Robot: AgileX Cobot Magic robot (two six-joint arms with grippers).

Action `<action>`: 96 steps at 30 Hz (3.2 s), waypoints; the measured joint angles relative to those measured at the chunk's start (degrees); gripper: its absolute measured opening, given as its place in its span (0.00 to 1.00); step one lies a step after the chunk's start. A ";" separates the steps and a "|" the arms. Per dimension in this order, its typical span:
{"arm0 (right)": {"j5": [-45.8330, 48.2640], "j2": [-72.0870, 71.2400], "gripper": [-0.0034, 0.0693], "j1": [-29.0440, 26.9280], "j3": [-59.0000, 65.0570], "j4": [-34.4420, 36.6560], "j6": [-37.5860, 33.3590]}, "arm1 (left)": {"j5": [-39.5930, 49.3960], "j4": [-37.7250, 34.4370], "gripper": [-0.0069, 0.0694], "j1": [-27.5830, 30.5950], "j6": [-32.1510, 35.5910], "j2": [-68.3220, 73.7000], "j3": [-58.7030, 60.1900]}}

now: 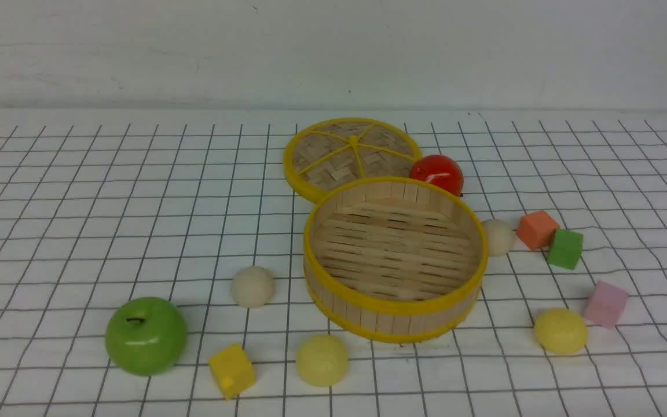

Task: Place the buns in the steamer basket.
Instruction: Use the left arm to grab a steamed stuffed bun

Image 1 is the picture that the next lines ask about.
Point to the red tomato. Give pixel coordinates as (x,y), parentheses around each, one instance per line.
(441,171)

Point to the bamboo steamer lid yellow rim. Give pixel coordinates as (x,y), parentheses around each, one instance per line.
(335,152)

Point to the white bun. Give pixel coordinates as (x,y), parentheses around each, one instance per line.
(500,237)
(252,287)

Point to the orange foam cube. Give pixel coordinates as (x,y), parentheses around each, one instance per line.
(536,229)

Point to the bamboo steamer tray yellow rim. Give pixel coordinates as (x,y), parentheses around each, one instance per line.
(393,259)

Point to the white grid tablecloth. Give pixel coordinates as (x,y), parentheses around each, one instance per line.
(98,208)

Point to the green foam cube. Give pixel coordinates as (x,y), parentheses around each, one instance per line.
(566,249)

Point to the yellow foam cube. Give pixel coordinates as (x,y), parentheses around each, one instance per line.
(232,370)

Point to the pink foam cube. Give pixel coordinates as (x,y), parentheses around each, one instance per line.
(605,305)

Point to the pale yellow bun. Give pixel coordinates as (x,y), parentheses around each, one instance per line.
(322,360)

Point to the green apple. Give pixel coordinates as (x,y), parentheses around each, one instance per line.
(146,336)

